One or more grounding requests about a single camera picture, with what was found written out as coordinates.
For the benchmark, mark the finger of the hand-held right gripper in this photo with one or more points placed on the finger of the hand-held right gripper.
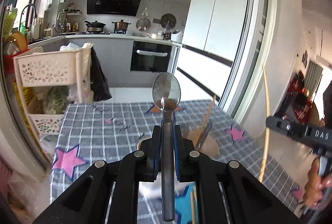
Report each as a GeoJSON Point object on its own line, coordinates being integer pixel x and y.
{"type": "Point", "coordinates": [282, 125]}

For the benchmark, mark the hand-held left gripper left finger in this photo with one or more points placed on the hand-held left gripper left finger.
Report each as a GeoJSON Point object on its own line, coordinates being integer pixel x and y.
{"type": "Point", "coordinates": [156, 156]}

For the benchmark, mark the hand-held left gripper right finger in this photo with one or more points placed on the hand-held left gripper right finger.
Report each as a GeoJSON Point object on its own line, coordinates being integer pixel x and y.
{"type": "Point", "coordinates": [178, 156]}

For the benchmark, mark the wooden chopstick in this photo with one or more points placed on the wooden chopstick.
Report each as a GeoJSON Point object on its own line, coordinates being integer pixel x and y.
{"type": "Point", "coordinates": [193, 208]}
{"type": "Point", "coordinates": [266, 99]}
{"type": "Point", "coordinates": [207, 117]}

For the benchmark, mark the black chopstick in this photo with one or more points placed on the black chopstick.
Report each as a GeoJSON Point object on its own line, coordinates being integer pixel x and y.
{"type": "Point", "coordinates": [207, 133]}

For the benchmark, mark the steel spoon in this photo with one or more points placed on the steel spoon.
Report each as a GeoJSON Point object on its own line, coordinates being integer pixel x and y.
{"type": "Point", "coordinates": [166, 89]}

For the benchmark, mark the person's right hand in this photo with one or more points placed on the person's right hand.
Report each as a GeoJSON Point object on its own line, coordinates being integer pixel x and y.
{"type": "Point", "coordinates": [312, 185]}

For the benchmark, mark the black built-in oven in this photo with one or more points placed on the black built-in oven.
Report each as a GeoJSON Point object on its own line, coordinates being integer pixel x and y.
{"type": "Point", "coordinates": [150, 60]}

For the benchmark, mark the black plastic bag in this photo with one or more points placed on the black plastic bag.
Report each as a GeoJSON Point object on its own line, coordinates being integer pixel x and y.
{"type": "Point", "coordinates": [99, 78]}

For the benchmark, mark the grey kitchen counter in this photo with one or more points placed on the grey kitchen counter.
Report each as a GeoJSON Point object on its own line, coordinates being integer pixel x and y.
{"type": "Point", "coordinates": [114, 58]}

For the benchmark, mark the white refrigerator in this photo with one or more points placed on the white refrigerator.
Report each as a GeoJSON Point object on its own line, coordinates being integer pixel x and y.
{"type": "Point", "coordinates": [220, 32]}

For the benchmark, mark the green vegetables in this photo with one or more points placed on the green vegetables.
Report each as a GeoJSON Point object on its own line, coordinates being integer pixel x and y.
{"type": "Point", "coordinates": [55, 100]}

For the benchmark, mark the white kitchen appliance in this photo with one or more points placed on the white kitchen appliance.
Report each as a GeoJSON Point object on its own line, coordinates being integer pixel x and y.
{"type": "Point", "coordinates": [177, 35]}

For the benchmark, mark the round metal steamer rack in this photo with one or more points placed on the round metal steamer rack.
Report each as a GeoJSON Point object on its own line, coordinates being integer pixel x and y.
{"type": "Point", "coordinates": [143, 24]}

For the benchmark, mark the gas stove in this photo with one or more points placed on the gas stove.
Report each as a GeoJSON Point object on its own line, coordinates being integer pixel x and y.
{"type": "Point", "coordinates": [106, 32]}

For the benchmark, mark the bronze stockpot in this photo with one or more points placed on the bronze stockpot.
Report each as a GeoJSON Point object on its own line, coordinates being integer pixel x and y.
{"type": "Point", "coordinates": [121, 24]}

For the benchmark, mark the round dark steamer rack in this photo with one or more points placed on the round dark steamer rack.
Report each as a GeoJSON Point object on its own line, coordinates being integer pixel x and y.
{"type": "Point", "coordinates": [168, 20]}

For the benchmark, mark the white plastic bag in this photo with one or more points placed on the white plastic bag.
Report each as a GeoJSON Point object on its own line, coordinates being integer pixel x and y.
{"type": "Point", "coordinates": [69, 47]}

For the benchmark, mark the beige storage trolley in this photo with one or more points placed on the beige storage trolley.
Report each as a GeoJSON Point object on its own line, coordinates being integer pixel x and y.
{"type": "Point", "coordinates": [46, 68]}

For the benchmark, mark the yellow oil bottle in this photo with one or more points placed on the yellow oil bottle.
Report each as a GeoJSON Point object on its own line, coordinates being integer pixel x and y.
{"type": "Point", "coordinates": [24, 95]}

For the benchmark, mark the black wok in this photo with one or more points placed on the black wok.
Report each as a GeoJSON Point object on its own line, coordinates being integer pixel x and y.
{"type": "Point", "coordinates": [94, 24]}

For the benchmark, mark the black range hood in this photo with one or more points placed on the black range hood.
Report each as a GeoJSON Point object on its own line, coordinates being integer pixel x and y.
{"type": "Point", "coordinates": [114, 0]}

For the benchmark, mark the glass kettle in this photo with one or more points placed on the glass kettle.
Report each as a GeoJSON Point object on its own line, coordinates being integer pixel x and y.
{"type": "Point", "coordinates": [62, 23]}

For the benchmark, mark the yellow plastic basin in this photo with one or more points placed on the yellow plastic basin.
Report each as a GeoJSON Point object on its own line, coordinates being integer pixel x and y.
{"type": "Point", "coordinates": [16, 39]}

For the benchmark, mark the hanging plastic bag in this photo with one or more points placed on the hanging plastic bag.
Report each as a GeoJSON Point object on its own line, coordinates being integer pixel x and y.
{"type": "Point", "coordinates": [49, 2]}

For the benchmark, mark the black kitchen faucet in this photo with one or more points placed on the black kitchen faucet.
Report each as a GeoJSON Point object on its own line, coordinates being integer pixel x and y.
{"type": "Point", "coordinates": [31, 6]}

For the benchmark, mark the green plastic basket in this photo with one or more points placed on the green plastic basket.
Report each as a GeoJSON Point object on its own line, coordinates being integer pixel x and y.
{"type": "Point", "coordinates": [9, 23]}

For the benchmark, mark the red and black wall decoration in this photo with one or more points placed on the red and black wall decoration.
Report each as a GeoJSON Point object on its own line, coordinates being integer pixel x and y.
{"type": "Point", "coordinates": [298, 99]}

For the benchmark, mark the wall photo frames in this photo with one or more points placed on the wall photo frames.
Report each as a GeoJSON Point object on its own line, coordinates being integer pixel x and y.
{"type": "Point", "coordinates": [304, 59]}

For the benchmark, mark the white sliding door frame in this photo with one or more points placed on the white sliding door frame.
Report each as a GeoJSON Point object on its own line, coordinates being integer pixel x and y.
{"type": "Point", "coordinates": [259, 32]}

